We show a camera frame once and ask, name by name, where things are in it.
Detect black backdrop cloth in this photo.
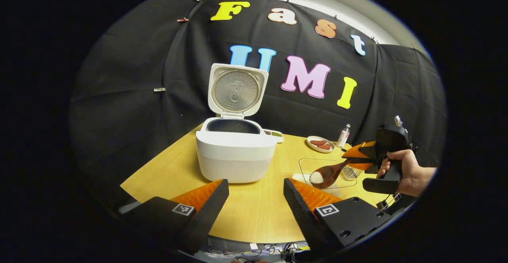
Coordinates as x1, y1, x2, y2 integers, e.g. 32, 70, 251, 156
69, 0, 448, 204

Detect clear box of white rice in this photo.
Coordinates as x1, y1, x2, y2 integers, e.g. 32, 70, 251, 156
292, 158, 358, 200

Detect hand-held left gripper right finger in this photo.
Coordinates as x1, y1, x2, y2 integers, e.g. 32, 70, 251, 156
283, 178, 393, 255

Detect white round plate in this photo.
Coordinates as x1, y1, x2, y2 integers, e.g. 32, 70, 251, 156
306, 136, 335, 153

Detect small bottle with pink label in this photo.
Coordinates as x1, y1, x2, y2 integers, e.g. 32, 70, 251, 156
337, 124, 351, 148

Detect white rice cooker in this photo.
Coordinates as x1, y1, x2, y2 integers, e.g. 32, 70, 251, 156
196, 63, 278, 183

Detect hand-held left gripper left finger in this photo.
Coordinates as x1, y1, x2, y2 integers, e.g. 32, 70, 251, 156
119, 179, 230, 255

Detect tangled black cables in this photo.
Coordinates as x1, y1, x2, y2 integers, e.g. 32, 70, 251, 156
230, 241, 310, 262

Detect brown wooden spoon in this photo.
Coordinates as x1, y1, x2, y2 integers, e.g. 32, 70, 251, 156
309, 158, 375, 189

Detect wire chopstick holder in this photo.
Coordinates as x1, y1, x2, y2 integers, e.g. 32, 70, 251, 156
341, 165, 364, 181

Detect white divided grain dish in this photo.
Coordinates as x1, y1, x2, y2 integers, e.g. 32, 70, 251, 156
263, 129, 285, 144

